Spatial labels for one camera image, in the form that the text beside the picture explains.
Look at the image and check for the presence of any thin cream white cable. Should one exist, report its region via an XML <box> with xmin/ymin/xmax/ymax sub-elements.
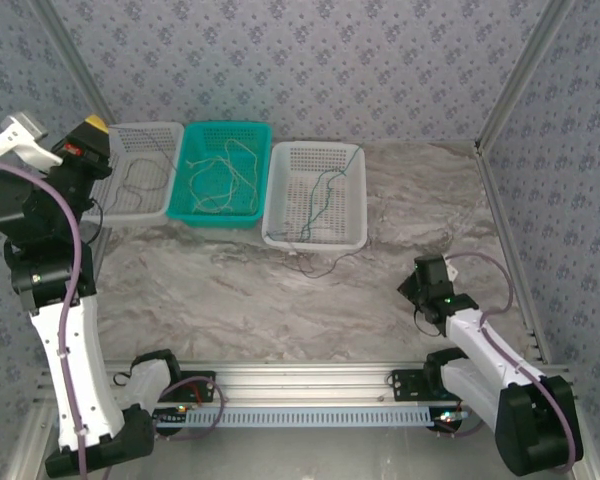
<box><xmin>183</xmin><ymin>138</ymin><xmax>262</xmax><ymax>215</ymax></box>

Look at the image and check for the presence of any thin green cable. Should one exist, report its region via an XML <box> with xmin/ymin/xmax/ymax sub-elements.
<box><xmin>265</xmin><ymin>143</ymin><xmax>366</xmax><ymax>247</ymax></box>

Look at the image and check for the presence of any white basket with sloped walls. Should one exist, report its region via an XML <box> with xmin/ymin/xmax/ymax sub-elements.
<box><xmin>79</xmin><ymin>121</ymin><xmax>186</xmax><ymax>229</ymax></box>

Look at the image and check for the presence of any small black circuit board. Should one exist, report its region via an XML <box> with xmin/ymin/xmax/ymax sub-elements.
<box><xmin>152</xmin><ymin>406</ymin><xmax>190</xmax><ymax>427</ymax></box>
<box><xmin>431</xmin><ymin>408</ymin><xmax>470</xmax><ymax>435</ymax></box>

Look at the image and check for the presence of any teal plastic basket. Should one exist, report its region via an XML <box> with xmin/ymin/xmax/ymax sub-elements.
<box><xmin>165</xmin><ymin>120</ymin><xmax>274</xmax><ymax>231</ymax></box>

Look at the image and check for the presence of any white basket with rounded rim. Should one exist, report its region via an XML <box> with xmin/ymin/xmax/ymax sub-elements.
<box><xmin>261</xmin><ymin>139</ymin><xmax>369</xmax><ymax>251</ymax></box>

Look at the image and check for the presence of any grey metal panel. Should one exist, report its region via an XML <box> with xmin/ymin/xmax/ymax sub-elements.
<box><xmin>4</xmin><ymin>403</ymin><xmax>599</xmax><ymax>480</ymax></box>

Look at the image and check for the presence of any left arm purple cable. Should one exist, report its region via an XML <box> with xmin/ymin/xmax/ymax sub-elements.
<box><xmin>0</xmin><ymin>155</ymin><xmax>227</xmax><ymax>480</ymax></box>

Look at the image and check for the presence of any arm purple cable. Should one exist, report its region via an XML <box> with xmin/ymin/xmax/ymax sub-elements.
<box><xmin>0</xmin><ymin>155</ymin><xmax>227</xmax><ymax>480</ymax></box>
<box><xmin>443</xmin><ymin>251</ymin><xmax>581</xmax><ymax>475</ymax></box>

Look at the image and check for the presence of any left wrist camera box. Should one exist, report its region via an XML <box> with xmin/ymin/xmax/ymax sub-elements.
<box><xmin>0</xmin><ymin>112</ymin><xmax>62</xmax><ymax>170</ymax></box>

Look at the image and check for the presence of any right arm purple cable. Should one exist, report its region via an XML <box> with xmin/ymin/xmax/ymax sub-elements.
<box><xmin>443</xmin><ymin>251</ymin><xmax>581</xmax><ymax>475</ymax></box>

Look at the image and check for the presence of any aluminium frame post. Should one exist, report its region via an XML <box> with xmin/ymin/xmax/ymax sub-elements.
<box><xmin>29</xmin><ymin>0</ymin><xmax>119</xmax><ymax>129</ymax></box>
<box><xmin>473</xmin><ymin>0</ymin><xmax>579</xmax><ymax>151</ymax></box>

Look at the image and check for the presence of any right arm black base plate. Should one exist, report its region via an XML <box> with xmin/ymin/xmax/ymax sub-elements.
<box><xmin>390</xmin><ymin>369</ymin><xmax>461</xmax><ymax>402</ymax></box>

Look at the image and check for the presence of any aluminium mounting rail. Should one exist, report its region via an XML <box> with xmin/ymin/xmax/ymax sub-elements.
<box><xmin>37</xmin><ymin>362</ymin><xmax>579</xmax><ymax>405</ymax></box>

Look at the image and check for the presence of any white slotted cable duct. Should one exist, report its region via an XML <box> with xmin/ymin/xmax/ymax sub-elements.
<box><xmin>152</xmin><ymin>405</ymin><xmax>432</xmax><ymax>429</ymax></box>

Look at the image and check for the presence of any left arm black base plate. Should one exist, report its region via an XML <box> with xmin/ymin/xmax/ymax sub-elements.
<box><xmin>177</xmin><ymin>370</ymin><xmax>217</xmax><ymax>402</ymax></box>

